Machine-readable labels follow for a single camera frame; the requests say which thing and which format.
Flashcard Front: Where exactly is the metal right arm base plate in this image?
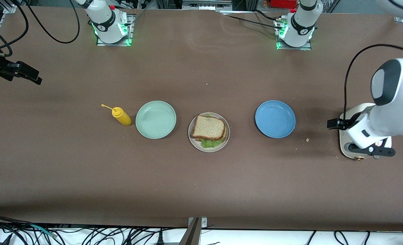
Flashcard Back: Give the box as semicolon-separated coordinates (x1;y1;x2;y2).
96;14;134;46

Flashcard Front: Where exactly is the grey metal box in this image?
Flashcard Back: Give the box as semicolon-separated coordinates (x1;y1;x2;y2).
182;0;233;11

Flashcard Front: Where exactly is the teal cable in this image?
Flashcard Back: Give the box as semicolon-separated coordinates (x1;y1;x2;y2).
29;224;58;238

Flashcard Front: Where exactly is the pale green round plate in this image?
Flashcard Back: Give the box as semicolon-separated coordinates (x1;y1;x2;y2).
135;100;177;140

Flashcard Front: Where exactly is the yellow mustard squeeze bottle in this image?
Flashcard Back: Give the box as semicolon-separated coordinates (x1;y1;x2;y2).
101;103;133;127

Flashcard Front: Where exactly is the blue round plate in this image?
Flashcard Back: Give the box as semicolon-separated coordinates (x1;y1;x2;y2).
255;100;296;139

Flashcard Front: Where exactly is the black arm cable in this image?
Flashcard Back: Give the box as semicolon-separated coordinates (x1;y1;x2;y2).
343;44;403;121
21;0;81;44

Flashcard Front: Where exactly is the white two-slot toaster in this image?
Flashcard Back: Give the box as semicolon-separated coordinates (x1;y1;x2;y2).
339;102;392;161

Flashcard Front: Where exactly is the metal mounting bracket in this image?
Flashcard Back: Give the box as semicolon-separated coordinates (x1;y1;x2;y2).
179;217;208;245

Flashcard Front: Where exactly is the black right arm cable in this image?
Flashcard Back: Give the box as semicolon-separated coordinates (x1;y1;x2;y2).
21;0;81;44

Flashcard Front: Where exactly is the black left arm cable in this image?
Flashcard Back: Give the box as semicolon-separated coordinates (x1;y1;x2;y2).
343;44;403;121

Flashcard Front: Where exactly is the red box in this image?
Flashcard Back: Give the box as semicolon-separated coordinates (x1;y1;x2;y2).
269;0;298;9

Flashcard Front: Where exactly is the green lettuce leaf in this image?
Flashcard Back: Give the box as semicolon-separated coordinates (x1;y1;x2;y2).
201;114;226;149

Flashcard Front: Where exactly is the beige round plate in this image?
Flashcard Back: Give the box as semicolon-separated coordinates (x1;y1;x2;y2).
188;112;230;152

